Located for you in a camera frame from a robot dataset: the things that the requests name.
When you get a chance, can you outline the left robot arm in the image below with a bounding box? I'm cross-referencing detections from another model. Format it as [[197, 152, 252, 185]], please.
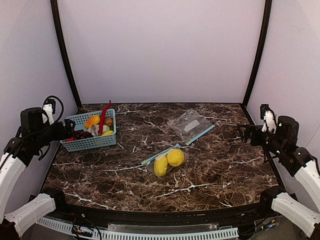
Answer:
[[0, 107, 76, 240]]

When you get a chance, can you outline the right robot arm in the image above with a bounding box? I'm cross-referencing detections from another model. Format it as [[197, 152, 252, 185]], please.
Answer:
[[237, 115, 320, 240]]

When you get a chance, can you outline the dark red toy food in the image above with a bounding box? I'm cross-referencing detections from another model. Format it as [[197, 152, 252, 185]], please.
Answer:
[[71, 129, 94, 141]]

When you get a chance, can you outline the yellow toy food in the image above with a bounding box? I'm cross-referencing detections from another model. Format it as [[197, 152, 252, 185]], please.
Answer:
[[100, 130, 114, 137]]

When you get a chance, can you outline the blue perforated plastic basket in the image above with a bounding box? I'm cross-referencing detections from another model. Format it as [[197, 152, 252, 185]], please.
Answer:
[[60, 108, 117, 152]]

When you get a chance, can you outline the white toy garlic bulb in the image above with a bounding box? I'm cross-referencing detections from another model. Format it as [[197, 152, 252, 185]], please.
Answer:
[[87, 125, 101, 137]]

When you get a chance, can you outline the orange yellow toy mango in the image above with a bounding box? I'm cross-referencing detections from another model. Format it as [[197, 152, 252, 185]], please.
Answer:
[[84, 115, 101, 129]]

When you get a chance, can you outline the red toy chili pepper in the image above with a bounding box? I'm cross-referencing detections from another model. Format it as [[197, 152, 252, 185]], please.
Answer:
[[98, 100, 112, 135]]

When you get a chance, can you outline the brown toy kiwi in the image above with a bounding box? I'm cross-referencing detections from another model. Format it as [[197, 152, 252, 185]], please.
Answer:
[[103, 117, 114, 127]]

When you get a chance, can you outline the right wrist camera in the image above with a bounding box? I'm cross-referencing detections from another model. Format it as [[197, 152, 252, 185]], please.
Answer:
[[260, 104, 277, 133]]

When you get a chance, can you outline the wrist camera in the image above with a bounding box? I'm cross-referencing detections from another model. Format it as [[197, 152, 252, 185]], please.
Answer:
[[260, 104, 277, 133], [42, 95, 65, 125]]

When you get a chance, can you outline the left black corner post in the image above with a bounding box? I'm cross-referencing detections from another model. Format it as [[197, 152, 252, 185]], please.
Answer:
[[50, 0, 82, 110]]

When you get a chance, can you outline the black corner post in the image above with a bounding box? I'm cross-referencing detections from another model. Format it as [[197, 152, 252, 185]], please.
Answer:
[[50, 0, 82, 110], [241, 0, 273, 109]]

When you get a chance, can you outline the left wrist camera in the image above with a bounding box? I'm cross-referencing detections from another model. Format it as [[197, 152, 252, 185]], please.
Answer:
[[42, 95, 65, 125]]

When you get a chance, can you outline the black front table rail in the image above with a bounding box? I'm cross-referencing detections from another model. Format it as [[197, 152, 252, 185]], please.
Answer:
[[48, 203, 262, 227]]

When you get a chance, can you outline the grey slotted cable duct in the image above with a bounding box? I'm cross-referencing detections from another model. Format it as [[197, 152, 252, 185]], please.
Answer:
[[37, 216, 239, 240]]

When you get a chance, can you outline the right black corner post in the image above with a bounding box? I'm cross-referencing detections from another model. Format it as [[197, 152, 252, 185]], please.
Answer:
[[241, 0, 273, 109]]

